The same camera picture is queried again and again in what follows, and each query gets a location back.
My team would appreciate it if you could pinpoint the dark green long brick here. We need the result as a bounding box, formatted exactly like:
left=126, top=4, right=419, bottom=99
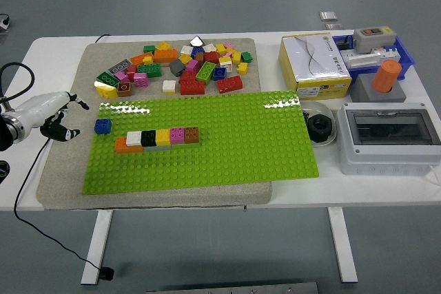
left=95, top=71, right=121, bottom=88

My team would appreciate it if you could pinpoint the grey square block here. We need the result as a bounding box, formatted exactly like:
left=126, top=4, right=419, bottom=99
left=350, top=73, right=407, bottom=103

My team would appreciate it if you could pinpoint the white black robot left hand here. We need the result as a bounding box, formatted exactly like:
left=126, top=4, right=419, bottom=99
left=13, top=90, right=90, bottom=143

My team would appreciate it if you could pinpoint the red long building brick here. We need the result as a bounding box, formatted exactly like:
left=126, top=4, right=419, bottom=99
left=178, top=80, right=206, bottom=96
left=216, top=75, right=244, bottom=94

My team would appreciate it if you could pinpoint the white dish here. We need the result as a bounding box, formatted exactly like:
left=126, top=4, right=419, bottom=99
left=298, top=100, right=338, bottom=149

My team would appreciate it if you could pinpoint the blue plastic bin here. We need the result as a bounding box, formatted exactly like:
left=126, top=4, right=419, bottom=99
left=332, top=34, right=416, bottom=83

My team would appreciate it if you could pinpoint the grey electrical distribution box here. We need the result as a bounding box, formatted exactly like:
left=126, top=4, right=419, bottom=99
left=336, top=102, right=441, bottom=176

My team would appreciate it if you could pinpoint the white circuit breaker unit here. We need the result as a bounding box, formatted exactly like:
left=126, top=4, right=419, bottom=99
left=339, top=45, right=402, bottom=70

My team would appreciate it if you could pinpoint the lime green long brick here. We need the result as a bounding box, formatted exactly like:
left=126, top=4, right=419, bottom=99
left=171, top=136, right=203, bottom=149
left=195, top=61, right=217, bottom=85

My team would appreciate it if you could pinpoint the white table leg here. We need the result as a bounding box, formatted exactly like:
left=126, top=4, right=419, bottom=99
left=81, top=209, right=113, bottom=286
left=327, top=207, right=358, bottom=284

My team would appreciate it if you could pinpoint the large black hex nut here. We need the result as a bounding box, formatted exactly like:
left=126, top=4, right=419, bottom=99
left=305, top=113, right=334, bottom=143

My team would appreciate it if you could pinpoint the green long building brick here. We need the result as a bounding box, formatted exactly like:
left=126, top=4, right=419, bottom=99
left=136, top=63, right=163, bottom=78

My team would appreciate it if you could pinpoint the grey flat long brick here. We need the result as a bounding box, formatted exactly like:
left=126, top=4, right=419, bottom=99
left=107, top=59, right=133, bottom=74

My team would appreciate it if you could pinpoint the black power adapter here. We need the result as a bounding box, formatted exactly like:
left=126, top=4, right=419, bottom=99
left=336, top=34, right=356, bottom=51

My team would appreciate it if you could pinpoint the grey-brown table mat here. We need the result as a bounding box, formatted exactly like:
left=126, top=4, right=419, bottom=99
left=36, top=37, right=273, bottom=211

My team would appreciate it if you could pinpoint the thin black hanging cable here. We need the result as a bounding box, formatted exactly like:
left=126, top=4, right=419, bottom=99
left=12, top=137, right=104, bottom=273

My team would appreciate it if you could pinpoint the yellow long building brick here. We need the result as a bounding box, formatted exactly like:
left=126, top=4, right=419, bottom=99
left=93, top=80, right=119, bottom=99

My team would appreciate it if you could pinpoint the grey switch box red button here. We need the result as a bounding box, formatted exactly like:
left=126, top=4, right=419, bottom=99
left=351, top=25, right=397, bottom=54

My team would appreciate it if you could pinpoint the orange long building brick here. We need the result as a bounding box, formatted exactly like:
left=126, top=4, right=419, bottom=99
left=130, top=52, right=155, bottom=67
left=114, top=136, right=145, bottom=154
left=153, top=49, right=179, bottom=64

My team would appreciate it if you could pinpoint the dark grey building brick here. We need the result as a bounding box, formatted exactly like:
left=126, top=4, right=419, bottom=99
left=168, top=59, right=187, bottom=78

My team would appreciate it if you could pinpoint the yellow and white cardboard box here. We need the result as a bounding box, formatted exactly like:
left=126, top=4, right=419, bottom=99
left=278, top=33, right=353, bottom=99

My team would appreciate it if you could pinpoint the green studded baseplate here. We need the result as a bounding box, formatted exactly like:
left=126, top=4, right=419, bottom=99
left=81, top=90, right=320, bottom=196

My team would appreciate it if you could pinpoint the orange cylinder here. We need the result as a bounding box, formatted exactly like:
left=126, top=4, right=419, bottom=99
left=371, top=59, right=402, bottom=94

